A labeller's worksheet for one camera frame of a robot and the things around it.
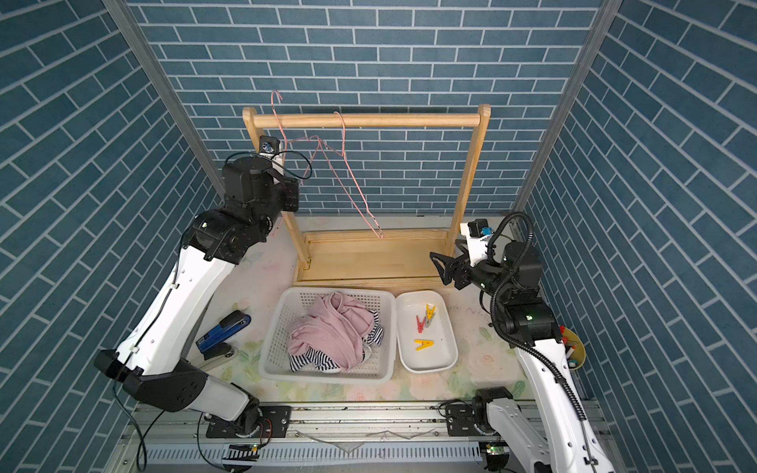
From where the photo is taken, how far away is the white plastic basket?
77 centimetres

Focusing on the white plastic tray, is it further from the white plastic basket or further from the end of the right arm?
the end of the right arm

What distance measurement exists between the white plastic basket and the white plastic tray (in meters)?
0.04

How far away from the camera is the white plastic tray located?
0.84m
